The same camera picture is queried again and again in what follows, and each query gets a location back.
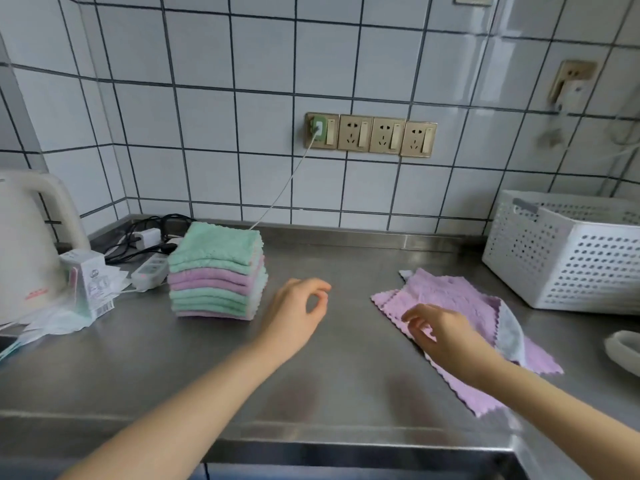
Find white appliance cable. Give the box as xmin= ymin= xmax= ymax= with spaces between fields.
xmin=537 ymin=102 xmax=640 ymax=163

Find pink microfiber cloth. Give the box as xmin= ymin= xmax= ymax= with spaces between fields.
xmin=371 ymin=268 xmax=565 ymax=418

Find white charger adapter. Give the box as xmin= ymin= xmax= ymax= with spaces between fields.
xmin=133 ymin=228 xmax=162 ymax=251

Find stack of green pink cloths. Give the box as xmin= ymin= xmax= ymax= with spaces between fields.
xmin=167 ymin=222 xmax=269 ymax=322

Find beige wall socket with plug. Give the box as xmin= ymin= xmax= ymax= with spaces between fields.
xmin=548 ymin=59 xmax=599 ymax=105

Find person's left hand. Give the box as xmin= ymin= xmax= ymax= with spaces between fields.
xmin=255 ymin=278 xmax=332 ymax=363

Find white rounded object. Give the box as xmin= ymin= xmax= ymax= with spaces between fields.
xmin=603 ymin=330 xmax=640 ymax=378

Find white perforated plastic basket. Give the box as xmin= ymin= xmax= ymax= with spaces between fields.
xmin=481 ymin=189 xmax=640 ymax=316

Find gold wall socket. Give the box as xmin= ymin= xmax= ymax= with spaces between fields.
xmin=369 ymin=117 xmax=406 ymax=156
xmin=337 ymin=114 xmax=374 ymax=153
xmin=401 ymin=120 xmax=439 ymax=159
xmin=304 ymin=112 xmax=340 ymax=150

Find black power cables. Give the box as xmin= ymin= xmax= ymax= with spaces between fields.
xmin=102 ymin=214 xmax=194 ymax=266

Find clear plastic packaging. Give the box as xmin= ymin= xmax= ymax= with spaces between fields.
xmin=0 ymin=266 xmax=132 ymax=364

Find person's right forearm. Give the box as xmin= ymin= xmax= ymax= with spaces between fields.
xmin=472 ymin=354 xmax=640 ymax=480

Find person's right hand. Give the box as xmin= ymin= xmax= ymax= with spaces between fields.
xmin=401 ymin=304 xmax=502 ymax=389

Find white electric kettle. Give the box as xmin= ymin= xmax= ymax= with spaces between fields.
xmin=0 ymin=169 xmax=91 ymax=326

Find small white product box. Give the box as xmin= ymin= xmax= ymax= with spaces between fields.
xmin=59 ymin=248 xmax=115 ymax=321

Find thin white charging cable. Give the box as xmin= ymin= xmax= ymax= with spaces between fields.
xmin=248 ymin=133 xmax=319 ymax=231

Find person's left forearm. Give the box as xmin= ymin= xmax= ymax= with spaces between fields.
xmin=59 ymin=342 xmax=297 ymax=480

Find white power strip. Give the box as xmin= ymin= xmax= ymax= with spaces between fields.
xmin=130 ymin=254 xmax=171 ymax=292

